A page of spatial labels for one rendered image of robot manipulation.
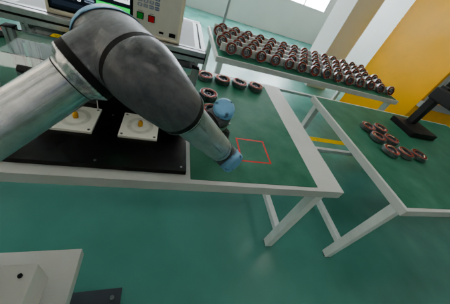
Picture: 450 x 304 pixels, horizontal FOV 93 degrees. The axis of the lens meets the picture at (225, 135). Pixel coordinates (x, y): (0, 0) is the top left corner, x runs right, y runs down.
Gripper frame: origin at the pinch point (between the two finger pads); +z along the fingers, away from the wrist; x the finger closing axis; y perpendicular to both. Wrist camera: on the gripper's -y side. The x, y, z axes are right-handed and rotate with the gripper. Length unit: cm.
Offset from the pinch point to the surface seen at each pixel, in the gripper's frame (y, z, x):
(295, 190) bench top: 13.9, -6.7, 43.3
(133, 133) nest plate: 16.5, -11.6, -31.1
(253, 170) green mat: 11.8, -5.9, 22.4
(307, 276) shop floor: 52, 56, 93
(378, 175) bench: -16, 10, 98
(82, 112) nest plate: 15, -11, -54
